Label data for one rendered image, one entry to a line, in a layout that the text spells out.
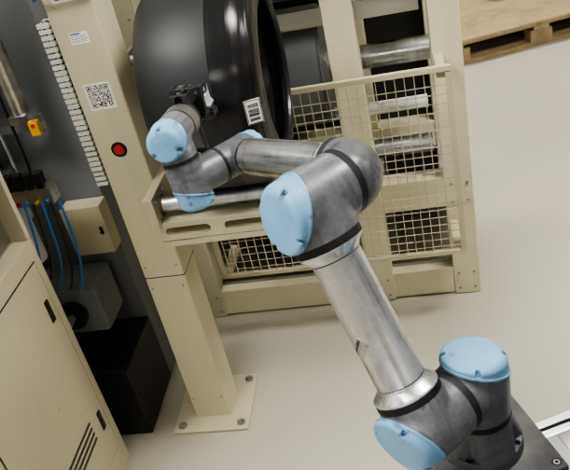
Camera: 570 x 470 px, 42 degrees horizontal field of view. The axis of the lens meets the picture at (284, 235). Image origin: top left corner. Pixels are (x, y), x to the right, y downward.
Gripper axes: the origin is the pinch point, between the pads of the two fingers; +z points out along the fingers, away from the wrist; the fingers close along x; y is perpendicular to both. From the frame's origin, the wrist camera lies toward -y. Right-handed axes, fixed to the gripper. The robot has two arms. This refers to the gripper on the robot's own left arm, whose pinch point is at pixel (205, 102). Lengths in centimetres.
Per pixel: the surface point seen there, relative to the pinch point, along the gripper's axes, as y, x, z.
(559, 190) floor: -106, -109, 159
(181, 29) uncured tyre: 16.0, 3.7, 7.6
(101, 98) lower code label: -0.2, 33.7, 21.2
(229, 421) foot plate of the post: -120, 27, 32
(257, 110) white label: -4.5, -11.0, 3.0
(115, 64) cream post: 7.9, 27.4, 21.4
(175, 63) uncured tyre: 9.2, 5.8, 3.4
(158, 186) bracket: -26.9, 24.8, 21.1
